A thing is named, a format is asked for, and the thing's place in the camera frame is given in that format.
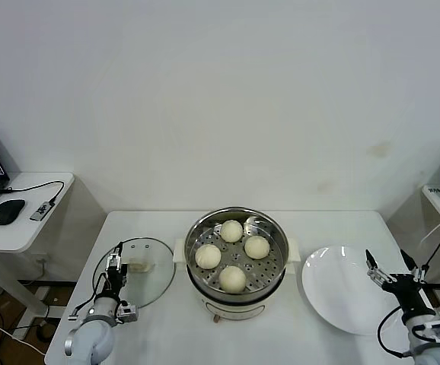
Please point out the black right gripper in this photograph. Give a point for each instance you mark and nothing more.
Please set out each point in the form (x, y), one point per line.
(410, 294)

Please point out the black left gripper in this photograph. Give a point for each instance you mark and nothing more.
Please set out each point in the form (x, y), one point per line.
(115, 279)

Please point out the white steamed baozi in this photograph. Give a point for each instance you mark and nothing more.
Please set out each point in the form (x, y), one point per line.
(257, 247)
(231, 230)
(232, 278)
(208, 255)

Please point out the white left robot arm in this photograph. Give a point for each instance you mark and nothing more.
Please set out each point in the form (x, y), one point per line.
(90, 342)

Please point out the stainless steel steamer basket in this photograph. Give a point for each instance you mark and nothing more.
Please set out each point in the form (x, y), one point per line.
(265, 266)

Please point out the round glass pot lid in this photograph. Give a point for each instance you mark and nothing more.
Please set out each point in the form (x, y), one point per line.
(151, 281)

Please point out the white round plate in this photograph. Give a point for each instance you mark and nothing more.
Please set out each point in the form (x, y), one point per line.
(338, 289)

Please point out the black floor stand bar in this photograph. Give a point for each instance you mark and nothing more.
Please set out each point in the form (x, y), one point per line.
(45, 282)

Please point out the silver USB hub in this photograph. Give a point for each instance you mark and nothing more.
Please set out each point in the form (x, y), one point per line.
(42, 211)

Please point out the small printed label sticker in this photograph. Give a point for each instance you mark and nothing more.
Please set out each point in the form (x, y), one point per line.
(437, 189)

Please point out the brown round floor object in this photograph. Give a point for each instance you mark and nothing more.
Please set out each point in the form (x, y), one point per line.
(45, 331)

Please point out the black computer mouse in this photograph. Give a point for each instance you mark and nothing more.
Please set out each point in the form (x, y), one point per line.
(8, 211)

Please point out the cream electric cooker base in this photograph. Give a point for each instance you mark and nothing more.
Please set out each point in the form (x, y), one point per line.
(235, 306)

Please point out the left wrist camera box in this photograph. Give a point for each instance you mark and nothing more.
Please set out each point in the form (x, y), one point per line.
(127, 312)

